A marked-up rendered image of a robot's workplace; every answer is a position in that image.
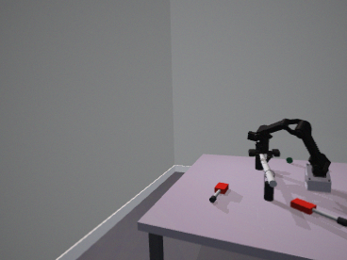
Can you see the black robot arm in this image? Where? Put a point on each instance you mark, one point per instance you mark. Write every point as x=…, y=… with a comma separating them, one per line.
x=318, y=161

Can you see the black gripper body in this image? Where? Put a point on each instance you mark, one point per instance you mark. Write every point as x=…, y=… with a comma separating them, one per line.
x=264, y=149

